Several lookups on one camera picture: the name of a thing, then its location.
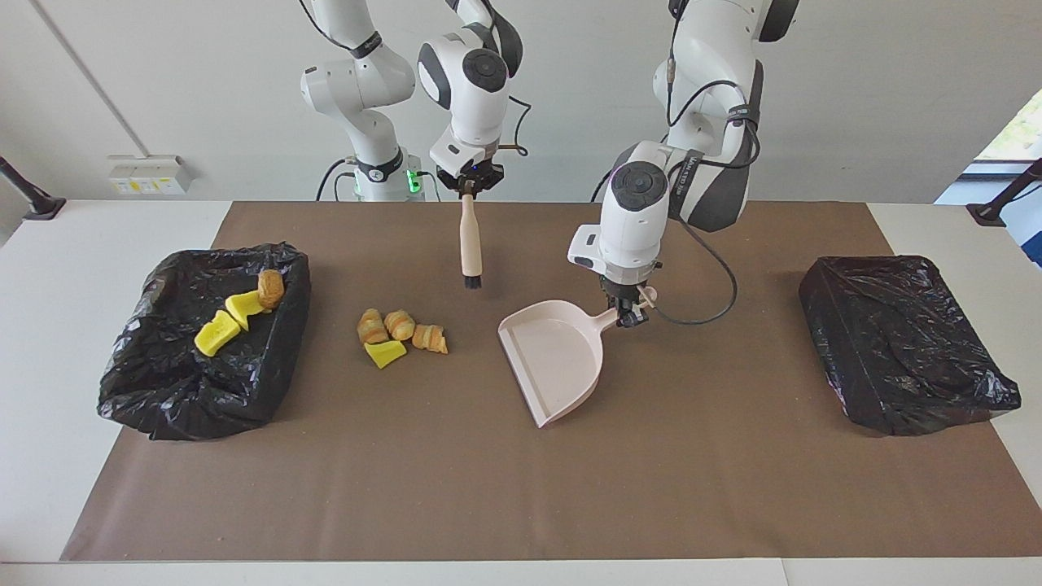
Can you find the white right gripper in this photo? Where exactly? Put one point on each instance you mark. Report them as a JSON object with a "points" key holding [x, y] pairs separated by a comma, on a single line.
{"points": [[460, 153]]}

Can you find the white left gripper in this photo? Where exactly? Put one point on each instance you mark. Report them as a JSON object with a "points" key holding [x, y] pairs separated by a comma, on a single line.
{"points": [[588, 248]]}

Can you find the beige hand brush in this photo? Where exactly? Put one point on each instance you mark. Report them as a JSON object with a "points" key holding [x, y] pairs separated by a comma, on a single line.
{"points": [[470, 244]]}

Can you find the beige plastic dustpan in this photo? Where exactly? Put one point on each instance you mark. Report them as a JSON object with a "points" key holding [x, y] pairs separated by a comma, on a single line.
{"points": [[553, 358]]}

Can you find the striped pastry piece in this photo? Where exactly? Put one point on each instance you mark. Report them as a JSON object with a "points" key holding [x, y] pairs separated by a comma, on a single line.
{"points": [[430, 338], [400, 325], [372, 327]]}

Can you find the yellow green sponge piece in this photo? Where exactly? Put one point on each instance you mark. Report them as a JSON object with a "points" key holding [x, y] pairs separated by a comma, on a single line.
{"points": [[385, 354]]}

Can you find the brown cork-like lump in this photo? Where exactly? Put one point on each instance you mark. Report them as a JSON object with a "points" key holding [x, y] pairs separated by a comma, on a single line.
{"points": [[270, 289]]}

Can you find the yellow foam piece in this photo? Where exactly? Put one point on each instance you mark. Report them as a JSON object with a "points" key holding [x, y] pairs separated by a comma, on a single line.
{"points": [[216, 335], [244, 308]]}

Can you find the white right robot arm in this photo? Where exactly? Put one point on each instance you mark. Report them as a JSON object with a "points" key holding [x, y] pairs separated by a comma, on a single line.
{"points": [[472, 73]]}

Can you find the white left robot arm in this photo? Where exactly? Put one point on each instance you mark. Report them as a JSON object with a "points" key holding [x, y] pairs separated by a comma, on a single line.
{"points": [[708, 49]]}

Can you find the black bag lined bin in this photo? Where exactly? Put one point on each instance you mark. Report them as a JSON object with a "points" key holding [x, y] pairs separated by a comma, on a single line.
{"points": [[895, 350], [163, 391]]}

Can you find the brown paper table mat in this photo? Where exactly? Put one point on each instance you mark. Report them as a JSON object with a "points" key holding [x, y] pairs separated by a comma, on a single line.
{"points": [[692, 488]]}

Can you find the window with greenery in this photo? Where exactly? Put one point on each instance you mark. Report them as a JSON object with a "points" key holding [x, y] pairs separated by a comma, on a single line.
{"points": [[1022, 130]]}

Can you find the white wall socket box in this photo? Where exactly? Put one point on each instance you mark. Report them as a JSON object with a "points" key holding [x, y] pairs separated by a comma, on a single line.
{"points": [[151, 175]]}

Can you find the black clamp mount pole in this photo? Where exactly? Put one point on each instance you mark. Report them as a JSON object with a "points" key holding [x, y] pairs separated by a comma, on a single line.
{"points": [[45, 207], [989, 213]]}

